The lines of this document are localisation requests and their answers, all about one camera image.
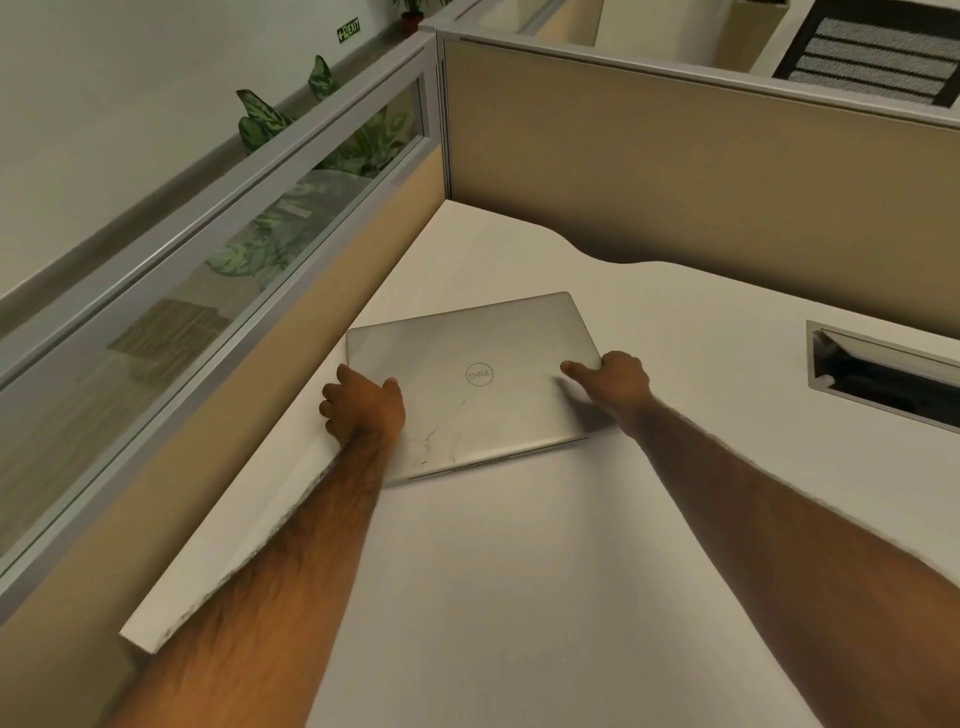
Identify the person's right hand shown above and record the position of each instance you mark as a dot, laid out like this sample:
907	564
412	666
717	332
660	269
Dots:
619	382

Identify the person's left hand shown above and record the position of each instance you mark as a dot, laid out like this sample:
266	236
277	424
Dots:
365	409

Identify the person's right thumb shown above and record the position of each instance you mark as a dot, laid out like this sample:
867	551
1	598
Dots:
579	370

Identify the person's left thumb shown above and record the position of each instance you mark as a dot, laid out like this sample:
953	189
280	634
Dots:
391	385

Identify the silver laptop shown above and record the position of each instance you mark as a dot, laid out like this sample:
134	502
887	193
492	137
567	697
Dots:
480	379

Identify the person's left forearm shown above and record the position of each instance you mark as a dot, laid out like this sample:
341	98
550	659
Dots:
281	570

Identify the person's right forearm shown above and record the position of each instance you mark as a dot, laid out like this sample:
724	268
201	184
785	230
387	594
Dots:
795	555

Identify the green variegated leafy plant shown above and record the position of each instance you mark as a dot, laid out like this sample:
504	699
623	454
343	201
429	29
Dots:
300	187

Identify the glass-topped cubicle partition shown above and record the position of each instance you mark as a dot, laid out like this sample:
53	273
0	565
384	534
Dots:
187	300

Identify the beige cubicle partition panel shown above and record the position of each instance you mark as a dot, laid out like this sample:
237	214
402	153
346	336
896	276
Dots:
697	172

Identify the green exit sign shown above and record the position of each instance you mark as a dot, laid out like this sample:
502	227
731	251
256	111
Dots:
349	31

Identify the small potted plant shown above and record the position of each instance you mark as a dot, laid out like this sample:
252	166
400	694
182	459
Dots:
411	13

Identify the black ceiling air vent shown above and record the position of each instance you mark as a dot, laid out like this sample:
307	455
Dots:
874	52

